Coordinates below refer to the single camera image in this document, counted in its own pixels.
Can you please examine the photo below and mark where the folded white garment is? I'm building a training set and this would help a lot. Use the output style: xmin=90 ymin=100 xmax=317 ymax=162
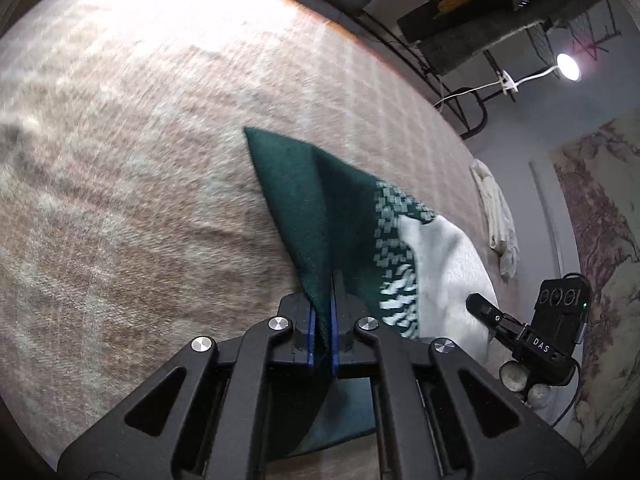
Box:
xmin=471 ymin=159 xmax=520 ymax=280

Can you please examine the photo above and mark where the plaid bed blanket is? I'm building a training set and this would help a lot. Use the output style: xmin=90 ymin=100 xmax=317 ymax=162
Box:
xmin=1 ymin=0 xmax=487 ymax=464

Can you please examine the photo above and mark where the floral wall tapestry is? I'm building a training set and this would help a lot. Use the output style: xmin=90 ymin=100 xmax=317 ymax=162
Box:
xmin=549 ymin=110 xmax=640 ymax=463

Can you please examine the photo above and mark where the gloved right hand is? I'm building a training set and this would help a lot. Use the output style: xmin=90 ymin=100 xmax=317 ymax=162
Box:
xmin=499 ymin=361 xmax=551 ymax=411

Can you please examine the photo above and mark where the green patterned scarf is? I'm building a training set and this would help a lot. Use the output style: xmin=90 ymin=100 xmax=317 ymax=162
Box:
xmin=244 ymin=127 xmax=436 ymax=460

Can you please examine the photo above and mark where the white shiny cloth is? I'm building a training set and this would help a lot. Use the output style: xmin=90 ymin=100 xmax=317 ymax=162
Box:
xmin=398 ymin=214 xmax=497 ymax=364

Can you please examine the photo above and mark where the white clip lamp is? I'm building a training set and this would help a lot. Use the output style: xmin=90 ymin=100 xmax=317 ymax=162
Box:
xmin=434 ymin=52 xmax=582 ymax=107

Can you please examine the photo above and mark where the metal clothes rack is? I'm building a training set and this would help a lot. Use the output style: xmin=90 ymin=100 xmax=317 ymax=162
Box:
xmin=322 ymin=0 xmax=621 ymax=125

